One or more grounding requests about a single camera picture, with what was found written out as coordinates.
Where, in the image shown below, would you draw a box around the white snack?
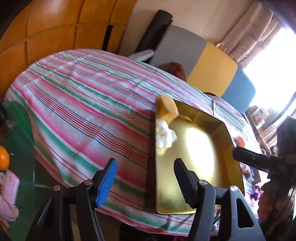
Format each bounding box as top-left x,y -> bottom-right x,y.
156,119 -> 177,149

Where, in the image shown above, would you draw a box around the yellow cake snack packet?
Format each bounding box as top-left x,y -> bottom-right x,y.
157,94 -> 179,125

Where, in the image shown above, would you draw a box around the person right hand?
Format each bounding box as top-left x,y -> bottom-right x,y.
257,181 -> 293,222

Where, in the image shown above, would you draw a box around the gold metal tin box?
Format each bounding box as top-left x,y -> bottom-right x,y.
144,101 -> 244,214

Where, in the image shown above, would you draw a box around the white box on desk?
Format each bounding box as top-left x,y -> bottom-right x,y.
251,108 -> 269,124

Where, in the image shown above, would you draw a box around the striped tablecloth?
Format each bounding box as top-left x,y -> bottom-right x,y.
4,49 -> 260,236

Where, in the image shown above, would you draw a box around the pink packet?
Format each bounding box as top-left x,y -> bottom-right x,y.
0,170 -> 21,222

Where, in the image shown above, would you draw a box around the orange tangerine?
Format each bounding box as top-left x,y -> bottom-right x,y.
0,146 -> 10,172

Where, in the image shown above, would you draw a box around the grey yellow blue armchair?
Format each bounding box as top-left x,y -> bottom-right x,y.
128,24 -> 256,115

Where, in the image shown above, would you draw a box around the dark red cushion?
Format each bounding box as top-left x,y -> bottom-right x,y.
166,62 -> 186,81

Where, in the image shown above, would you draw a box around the black rolled mat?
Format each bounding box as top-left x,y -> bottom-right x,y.
135,10 -> 173,53

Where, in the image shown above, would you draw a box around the wooden wardrobe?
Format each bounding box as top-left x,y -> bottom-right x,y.
1,1 -> 136,97

